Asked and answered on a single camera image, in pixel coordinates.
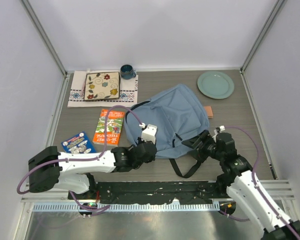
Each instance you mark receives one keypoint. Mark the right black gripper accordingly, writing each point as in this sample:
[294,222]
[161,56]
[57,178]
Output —
[193,141]

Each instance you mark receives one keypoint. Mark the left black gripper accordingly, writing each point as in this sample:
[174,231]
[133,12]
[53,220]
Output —
[140,141]

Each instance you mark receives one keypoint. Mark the blue fabric backpack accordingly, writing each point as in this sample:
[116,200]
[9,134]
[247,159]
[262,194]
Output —
[178,115]

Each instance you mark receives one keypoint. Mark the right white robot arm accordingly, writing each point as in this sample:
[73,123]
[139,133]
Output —
[240,182]

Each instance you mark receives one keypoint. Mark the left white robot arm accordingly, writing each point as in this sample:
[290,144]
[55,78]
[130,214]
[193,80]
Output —
[72,172]

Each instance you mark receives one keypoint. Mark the orange treehouse book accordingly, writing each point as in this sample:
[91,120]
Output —
[113,126]

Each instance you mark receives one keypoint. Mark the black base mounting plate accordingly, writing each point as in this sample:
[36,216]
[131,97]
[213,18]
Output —
[154,192]

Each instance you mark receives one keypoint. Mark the blue cartoon book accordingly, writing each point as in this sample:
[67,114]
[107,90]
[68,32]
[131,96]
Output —
[78,144]

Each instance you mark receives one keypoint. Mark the white patterned cloth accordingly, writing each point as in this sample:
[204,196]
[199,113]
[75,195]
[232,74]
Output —
[128,94]

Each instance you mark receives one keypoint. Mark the teal round plate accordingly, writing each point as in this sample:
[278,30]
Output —
[216,85]

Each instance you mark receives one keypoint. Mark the floral square tile plate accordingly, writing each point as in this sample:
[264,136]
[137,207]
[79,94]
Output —
[102,86]

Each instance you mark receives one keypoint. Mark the dark blue ceramic mug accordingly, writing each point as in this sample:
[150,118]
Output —
[127,72]

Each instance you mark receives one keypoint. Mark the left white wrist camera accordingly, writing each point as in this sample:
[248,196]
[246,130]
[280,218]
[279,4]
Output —
[148,133]

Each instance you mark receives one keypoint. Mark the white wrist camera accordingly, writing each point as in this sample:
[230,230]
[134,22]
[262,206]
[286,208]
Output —
[219,129]
[148,133]

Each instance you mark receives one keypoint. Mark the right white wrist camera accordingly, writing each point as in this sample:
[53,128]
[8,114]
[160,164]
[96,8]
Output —
[219,129]

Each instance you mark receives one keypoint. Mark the white slotted cable duct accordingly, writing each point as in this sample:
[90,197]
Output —
[173,207]

